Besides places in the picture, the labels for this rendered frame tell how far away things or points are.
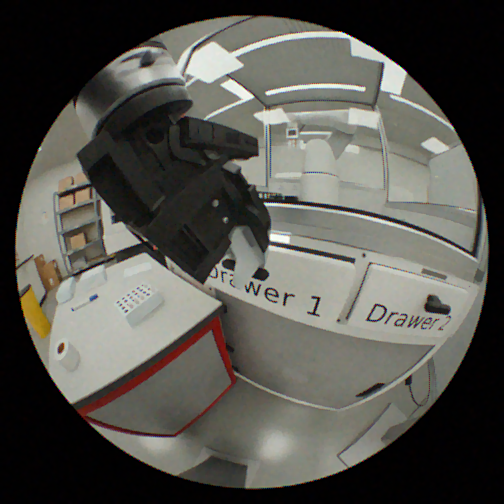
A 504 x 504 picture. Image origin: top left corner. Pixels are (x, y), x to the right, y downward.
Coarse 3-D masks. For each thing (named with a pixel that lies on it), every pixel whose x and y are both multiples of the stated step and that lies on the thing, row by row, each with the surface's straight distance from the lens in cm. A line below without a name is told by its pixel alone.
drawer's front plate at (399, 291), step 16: (368, 272) 22; (384, 272) 22; (400, 272) 24; (368, 288) 22; (384, 288) 23; (400, 288) 24; (416, 288) 26; (432, 288) 29; (448, 288) 32; (368, 304) 24; (384, 304) 25; (400, 304) 26; (416, 304) 28; (448, 304) 35; (352, 320) 26; (384, 320) 28; (400, 320) 29; (432, 320) 35; (432, 336) 40
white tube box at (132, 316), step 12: (144, 288) 42; (156, 288) 40; (120, 300) 43; (132, 300) 40; (144, 300) 38; (156, 300) 40; (120, 312) 38; (132, 312) 37; (144, 312) 39; (132, 324) 38
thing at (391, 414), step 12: (396, 408) 138; (384, 420) 129; (396, 420) 137; (408, 420) 149; (372, 432) 124; (384, 432) 130; (396, 432) 121; (360, 444) 120; (372, 444) 125; (384, 444) 133; (348, 456) 118; (360, 456) 123
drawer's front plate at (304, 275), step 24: (288, 264) 20; (312, 264) 19; (336, 264) 18; (240, 288) 27; (264, 288) 23; (288, 288) 21; (312, 288) 20; (336, 288) 20; (288, 312) 24; (336, 312) 22
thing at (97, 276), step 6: (90, 270) 76; (96, 270) 71; (102, 270) 67; (84, 276) 72; (90, 276) 68; (96, 276) 68; (102, 276) 67; (84, 282) 70; (90, 282) 69; (96, 282) 69; (102, 282) 68; (84, 288) 71; (90, 288) 70
